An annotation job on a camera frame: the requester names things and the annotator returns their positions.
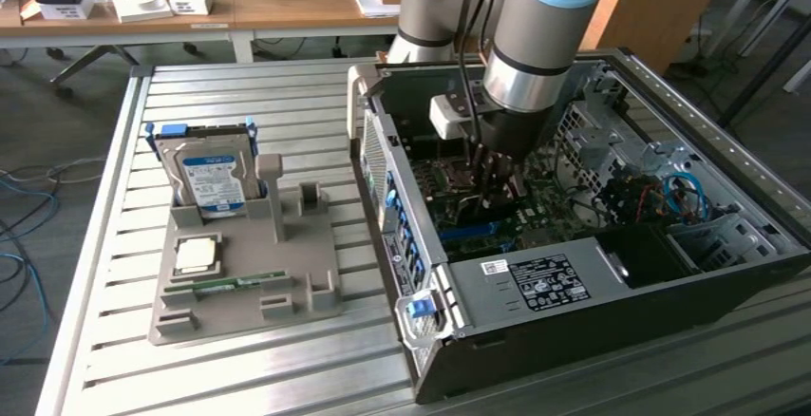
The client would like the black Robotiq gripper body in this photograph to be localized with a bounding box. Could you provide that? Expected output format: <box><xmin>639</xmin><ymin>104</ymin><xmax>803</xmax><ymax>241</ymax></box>
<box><xmin>474</xmin><ymin>104</ymin><xmax>561</xmax><ymax>161</ymax></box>

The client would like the Nvidia graphics card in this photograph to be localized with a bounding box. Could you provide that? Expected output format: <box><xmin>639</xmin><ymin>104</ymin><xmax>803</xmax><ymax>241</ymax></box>
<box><xmin>437</xmin><ymin>182</ymin><xmax>525</xmax><ymax>227</ymax></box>

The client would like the CPU socket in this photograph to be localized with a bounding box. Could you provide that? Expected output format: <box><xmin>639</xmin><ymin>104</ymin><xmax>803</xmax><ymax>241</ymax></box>
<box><xmin>434</xmin><ymin>157</ymin><xmax>477</xmax><ymax>190</ymax></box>

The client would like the green motherboard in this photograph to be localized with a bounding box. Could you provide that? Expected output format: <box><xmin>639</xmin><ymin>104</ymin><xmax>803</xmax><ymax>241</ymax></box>
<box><xmin>405</xmin><ymin>130</ymin><xmax>603</xmax><ymax>263</ymax></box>

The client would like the blue expansion slot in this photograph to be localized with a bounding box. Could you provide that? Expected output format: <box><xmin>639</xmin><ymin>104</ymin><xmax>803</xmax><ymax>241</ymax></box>
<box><xmin>439</xmin><ymin>222</ymin><xmax>509</xmax><ymax>242</ymax></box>

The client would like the grey power supply unit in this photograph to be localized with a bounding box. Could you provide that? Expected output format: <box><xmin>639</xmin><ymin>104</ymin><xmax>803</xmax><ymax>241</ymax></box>
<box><xmin>437</xmin><ymin>237</ymin><xmax>635</xmax><ymax>330</ymax></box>

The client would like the wooden cabinet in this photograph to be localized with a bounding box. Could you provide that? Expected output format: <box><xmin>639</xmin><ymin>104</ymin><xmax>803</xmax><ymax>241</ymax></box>
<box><xmin>579</xmin><ymin>0</ymin><xmax>737</xmax><ymax>75</ymax></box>

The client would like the white paper stack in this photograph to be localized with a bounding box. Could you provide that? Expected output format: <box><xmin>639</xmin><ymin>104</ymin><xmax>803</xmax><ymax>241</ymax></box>
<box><xmin>350</xmin><ymin>0</ymin><xmax>402</xmax><ymax>19</ymax></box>

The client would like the open black PC case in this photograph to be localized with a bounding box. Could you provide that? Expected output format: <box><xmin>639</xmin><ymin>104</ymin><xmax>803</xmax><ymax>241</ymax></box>
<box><xmin>346</xmin><ymin>47</ymin><xmax>811</xmax><ymax>406</ymax></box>

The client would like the grey printed parts rack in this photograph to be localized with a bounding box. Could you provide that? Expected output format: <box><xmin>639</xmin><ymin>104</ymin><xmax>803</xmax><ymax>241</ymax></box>
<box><xmin>146</xmin><ymin>152</ymin><xmax>347</xmax><ymax>347</ymax></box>

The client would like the wooden office desk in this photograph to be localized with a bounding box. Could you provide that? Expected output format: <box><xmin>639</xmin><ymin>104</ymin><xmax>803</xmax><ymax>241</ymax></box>
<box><xmin>231</xmin><ymin>0</ymin><xmax>582</xmax><ymax>64</ymax></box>
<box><xmin>0</xmin><ymin>0</ymin><xmax>242</xmax><ymax>64</ymax></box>

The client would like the black metal pole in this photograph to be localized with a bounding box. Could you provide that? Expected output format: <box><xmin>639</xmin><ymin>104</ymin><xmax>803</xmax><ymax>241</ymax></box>
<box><xmin>719</xmin><ymin>7</ymin><xmax>811</xmax><ymax>127</ymax></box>

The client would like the hard disk with blue caddy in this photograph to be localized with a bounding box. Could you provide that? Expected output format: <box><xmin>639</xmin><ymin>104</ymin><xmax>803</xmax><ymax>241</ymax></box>
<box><xmin>142</xmin><ymin>119</ymin><xmax>259</xmax><ymax>220</ymax></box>

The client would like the green RAM stick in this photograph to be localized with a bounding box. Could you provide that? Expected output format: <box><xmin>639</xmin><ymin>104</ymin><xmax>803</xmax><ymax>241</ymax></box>
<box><xmin>163</xmin><ymin>271</ymin><xmax>287</xmax><ymax>293</ymax></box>

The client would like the CPU chip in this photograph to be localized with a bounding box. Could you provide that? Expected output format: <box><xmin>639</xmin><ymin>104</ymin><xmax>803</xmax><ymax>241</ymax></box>
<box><xmin>174</xmin><ymin>239</ymin><xmax>221</xmax><ymax>273</ymax></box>

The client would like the small white box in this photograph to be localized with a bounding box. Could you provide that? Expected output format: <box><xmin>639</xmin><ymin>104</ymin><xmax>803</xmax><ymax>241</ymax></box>
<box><xmin>169</xmin><ymin>0</ymin><xmax>215</xmax><ymax>16</ymax></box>

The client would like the white box with tape roll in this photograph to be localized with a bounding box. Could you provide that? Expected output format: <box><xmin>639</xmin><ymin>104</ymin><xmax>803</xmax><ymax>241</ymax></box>
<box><xmin>113</xmin><ymin>0</ymin><xmax>175</xmax><ymax>24</ymax></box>

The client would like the white box with black lid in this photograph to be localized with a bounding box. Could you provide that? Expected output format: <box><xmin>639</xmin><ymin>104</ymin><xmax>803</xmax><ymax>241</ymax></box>
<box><xmin>30</xmin><ymin>0</ymin><xmax>97</xmax><ymax>22</ymax></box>

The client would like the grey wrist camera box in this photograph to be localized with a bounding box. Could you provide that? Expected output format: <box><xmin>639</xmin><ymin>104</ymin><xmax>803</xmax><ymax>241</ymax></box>
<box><xmin>429</xmin><ymin>94</ymin><xmax>487</xmax><ymax>141</ymax></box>

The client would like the black camera cable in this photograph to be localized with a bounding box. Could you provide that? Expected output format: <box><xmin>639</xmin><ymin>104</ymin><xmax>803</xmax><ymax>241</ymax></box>
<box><xmin>457</xmin><ymin>0</ymin><xmax>502</xmax><ymax>144</ymax></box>

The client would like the blue disk wire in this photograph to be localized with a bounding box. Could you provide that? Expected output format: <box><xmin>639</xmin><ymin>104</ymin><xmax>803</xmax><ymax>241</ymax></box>
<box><xmin>658</xmin><ymin>172</ymin><xmax>713</xmax><ymax>226</ymax></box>

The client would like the blue floor cable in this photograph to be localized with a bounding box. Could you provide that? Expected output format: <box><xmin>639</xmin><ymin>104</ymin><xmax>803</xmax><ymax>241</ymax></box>
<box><xmin>0</xmin><ymin>182</ymin><xmax>63</xmax><ymax>365</ymax></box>

